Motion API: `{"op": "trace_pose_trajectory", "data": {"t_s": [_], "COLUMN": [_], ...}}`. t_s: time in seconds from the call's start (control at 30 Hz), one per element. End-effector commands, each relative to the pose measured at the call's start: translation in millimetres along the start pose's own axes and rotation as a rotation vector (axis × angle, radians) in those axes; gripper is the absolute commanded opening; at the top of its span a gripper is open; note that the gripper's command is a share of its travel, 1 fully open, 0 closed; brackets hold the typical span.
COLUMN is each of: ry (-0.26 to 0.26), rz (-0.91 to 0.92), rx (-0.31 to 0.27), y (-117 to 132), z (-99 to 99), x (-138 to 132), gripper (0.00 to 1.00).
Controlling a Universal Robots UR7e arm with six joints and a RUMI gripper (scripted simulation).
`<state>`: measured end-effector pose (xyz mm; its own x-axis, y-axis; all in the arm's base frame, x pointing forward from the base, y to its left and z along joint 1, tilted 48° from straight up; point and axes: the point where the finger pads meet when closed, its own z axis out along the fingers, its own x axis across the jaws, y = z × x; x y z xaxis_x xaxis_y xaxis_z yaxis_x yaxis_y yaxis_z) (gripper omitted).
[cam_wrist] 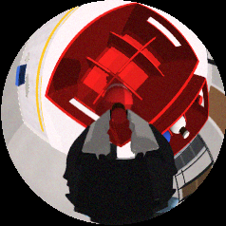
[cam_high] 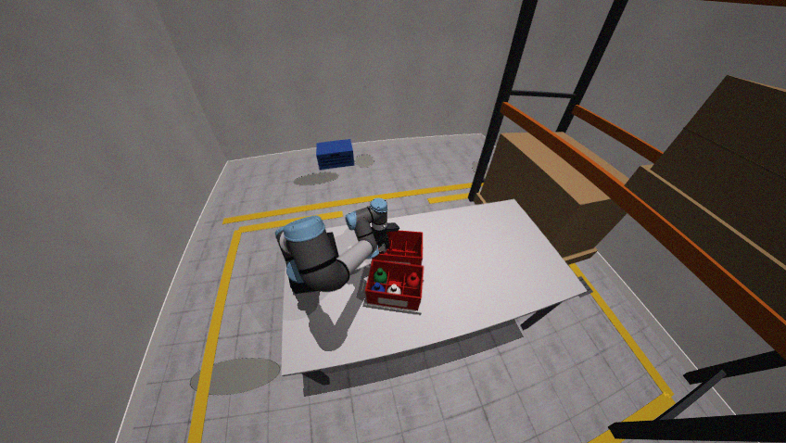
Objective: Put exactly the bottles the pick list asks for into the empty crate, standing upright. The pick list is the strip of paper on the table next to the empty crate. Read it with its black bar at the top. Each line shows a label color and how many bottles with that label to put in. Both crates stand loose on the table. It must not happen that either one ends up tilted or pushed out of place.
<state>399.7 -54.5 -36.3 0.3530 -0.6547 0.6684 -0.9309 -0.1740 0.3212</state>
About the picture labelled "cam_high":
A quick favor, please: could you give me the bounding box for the green bottle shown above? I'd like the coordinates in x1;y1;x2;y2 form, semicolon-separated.
374;268;387;284

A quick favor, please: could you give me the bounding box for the red crate with dividers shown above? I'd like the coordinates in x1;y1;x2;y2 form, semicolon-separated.
365;260;424;310
373;231;423;266

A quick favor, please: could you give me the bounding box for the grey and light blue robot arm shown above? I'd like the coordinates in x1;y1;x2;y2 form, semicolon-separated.
275;198;399;292

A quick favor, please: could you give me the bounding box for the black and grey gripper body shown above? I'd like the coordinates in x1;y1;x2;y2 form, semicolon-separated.
371;227;388;247

